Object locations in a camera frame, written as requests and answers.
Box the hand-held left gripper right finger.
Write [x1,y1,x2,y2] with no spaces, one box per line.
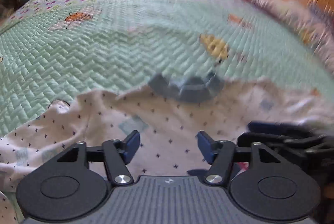
[197,131,282,186]

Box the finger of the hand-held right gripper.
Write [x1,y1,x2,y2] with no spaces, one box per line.
[236,122,311,149]

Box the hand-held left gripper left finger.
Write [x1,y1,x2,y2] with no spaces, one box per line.
[56,130,141,186]

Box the white printed shirt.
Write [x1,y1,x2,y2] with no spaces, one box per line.
[0,74,334,224]

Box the green quilted bee bedspread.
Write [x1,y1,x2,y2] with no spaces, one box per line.
[0,0,334,136]

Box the floral duvet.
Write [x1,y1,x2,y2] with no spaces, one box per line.
[215,0,334,78]

